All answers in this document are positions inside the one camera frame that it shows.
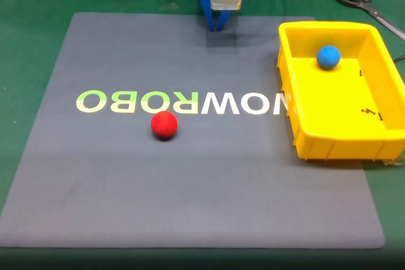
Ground red ball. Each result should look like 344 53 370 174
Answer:
151 111 178 140

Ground blue ball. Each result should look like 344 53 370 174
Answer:
316 45 342 70

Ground yellow plastic bin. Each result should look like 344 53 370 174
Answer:
277 21 405 162

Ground black scissors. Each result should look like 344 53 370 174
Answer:
333 0 405 41

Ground grey mat with lettering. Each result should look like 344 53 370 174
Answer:
0 12 386 249

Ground clear plastic wrapper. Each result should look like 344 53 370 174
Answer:
379 157 405 168

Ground silver camera box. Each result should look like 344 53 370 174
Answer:
209 0 244 12

